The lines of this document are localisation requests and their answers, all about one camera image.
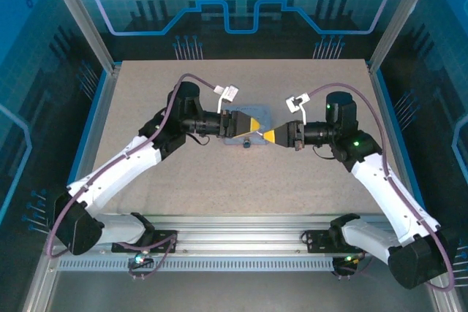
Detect aluminium side rail blue trim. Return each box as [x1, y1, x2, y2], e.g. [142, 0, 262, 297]
[28, 63, 124, 312]
[367, 63, 453, 312]

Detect aluminium frame post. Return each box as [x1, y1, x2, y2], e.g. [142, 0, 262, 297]
[40, 0, 122, 74]
[366, 0, 442, 74]

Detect small circuit board with LED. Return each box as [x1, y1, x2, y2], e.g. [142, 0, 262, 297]
[127, 255, 153, 270]
[334, 253, 361, 267]

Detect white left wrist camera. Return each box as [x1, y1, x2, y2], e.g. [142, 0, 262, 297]
[213, 84, 241, 113]

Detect slotted grey cable duct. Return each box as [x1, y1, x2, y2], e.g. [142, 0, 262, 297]
[56, 257, 341, 273]

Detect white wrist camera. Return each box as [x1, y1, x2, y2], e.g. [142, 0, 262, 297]
[284, 93, 312, 126]
[213, 84, 241, 113]

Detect aluminium mounting beam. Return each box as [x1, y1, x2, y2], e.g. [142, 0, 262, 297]
[50, 215, 403, 259]

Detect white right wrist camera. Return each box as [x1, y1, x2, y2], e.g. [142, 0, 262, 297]
[284, 93, 312, 126]

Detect grey metal base plate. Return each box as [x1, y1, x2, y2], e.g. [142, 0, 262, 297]
[47, 270, 439, 312]

